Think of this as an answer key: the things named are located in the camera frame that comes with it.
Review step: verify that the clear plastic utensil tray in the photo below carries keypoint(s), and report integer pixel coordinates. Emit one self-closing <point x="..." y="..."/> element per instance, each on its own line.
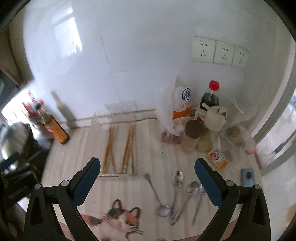
<point x="98" y="136"/>

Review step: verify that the red cap cola bottle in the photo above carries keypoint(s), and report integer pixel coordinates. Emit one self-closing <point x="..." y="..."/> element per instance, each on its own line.
<point x="210" y="98"/>

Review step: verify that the blue smartphone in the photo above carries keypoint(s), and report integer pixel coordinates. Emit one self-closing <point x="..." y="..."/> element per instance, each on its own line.
<point x="247" y="177"/>

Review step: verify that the brown lid glass jar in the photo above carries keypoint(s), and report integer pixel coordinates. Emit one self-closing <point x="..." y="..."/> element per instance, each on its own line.
<point x="193" y="131"/>

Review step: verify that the white plastic cup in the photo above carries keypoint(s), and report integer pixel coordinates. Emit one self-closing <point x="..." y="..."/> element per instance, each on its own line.
<point x="215" y="118"/>

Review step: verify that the cat print mat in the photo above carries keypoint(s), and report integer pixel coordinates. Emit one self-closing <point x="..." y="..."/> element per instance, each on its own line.
<point x="116" y="224"/>

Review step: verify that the small orange seasoning packet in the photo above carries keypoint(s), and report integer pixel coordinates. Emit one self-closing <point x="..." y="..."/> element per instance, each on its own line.
<point x="218" y="158"/>

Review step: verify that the orange white salt bag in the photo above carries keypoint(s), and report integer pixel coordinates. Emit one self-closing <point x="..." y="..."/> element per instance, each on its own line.
<point x="182" y="101"/>

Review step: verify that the wooden chopstick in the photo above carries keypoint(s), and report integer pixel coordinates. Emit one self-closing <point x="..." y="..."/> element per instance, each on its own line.
<point x="109" y="151"/>
<point x="128" y="156"/>

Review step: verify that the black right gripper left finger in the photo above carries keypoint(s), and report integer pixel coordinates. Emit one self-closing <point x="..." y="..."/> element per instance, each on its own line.
<point x="41" y="222"/>

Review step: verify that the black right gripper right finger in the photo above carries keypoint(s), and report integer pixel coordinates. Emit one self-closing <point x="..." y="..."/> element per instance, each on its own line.
<point x="253" y="222"/>

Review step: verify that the white triple wall socket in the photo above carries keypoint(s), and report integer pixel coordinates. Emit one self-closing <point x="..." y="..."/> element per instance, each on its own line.
<point x="211" y="51"/>

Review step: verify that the white plastic bag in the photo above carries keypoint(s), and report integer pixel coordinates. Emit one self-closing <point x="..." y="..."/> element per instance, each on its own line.
<point x="164" y="106"/>

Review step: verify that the long slim metal spoon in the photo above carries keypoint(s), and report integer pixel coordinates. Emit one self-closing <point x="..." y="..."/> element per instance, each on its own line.
<point x="162" y="210"/>

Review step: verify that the orange label sauce bottle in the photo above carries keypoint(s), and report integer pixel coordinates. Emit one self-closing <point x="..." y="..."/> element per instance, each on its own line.
<point x="52" y="126"/>

